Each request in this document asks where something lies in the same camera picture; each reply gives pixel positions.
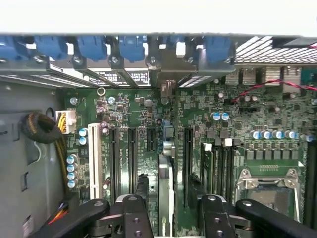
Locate long black expansion slot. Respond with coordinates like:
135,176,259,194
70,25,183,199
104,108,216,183
109,127,120,199
128,127,138,196
184,126,194,208

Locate CPU socket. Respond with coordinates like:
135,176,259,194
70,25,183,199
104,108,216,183
235,168,306,224

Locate RAM slot white latches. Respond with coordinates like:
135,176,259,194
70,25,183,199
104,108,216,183
222,138,233,196
201,142,214,199

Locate white expansion slot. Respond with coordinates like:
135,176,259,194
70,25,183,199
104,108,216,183
88,123,103,200

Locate short black expansion slot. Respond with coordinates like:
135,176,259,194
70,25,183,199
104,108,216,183
147,128,157,152

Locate green Dell motherboard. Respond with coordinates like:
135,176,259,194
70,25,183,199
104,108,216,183
55,81,317,238

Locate white power connector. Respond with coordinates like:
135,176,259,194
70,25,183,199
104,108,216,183
55,110,77,134

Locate silver rear port block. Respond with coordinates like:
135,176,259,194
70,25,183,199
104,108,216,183
225,66,302,86

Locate blue card retention clip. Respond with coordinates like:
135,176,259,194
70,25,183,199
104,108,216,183
0,36,25,61
202,36,235,64
118,35,147,62
76,35,107,61
33,35,68,60

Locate grey open PC case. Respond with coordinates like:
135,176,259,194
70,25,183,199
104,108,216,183
0,31,317,238

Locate multicolour wire bundle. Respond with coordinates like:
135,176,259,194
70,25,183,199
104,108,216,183
48,202,69,225

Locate sleeved yellow black power cable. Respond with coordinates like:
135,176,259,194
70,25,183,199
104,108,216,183
19,111,71,201

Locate red black twisted wire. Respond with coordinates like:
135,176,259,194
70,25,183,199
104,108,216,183
230,78,317,104

